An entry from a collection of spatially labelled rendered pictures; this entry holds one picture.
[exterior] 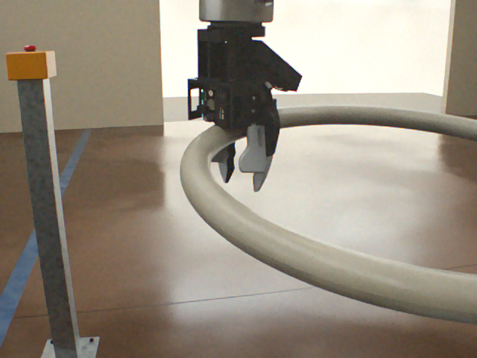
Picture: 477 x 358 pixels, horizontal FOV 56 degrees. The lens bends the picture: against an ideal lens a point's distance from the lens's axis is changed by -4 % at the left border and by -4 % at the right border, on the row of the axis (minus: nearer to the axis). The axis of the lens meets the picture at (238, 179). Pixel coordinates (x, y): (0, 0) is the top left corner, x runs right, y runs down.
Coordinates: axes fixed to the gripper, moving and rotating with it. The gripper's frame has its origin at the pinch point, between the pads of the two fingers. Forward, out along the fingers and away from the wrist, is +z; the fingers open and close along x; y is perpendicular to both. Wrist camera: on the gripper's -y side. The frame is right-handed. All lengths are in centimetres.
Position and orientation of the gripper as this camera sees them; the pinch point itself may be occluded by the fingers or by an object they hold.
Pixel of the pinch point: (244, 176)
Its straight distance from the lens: 64.3
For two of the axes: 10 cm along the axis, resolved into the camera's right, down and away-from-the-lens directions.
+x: 7.9, 2.3, -5.8
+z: -0.1, 9.4, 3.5
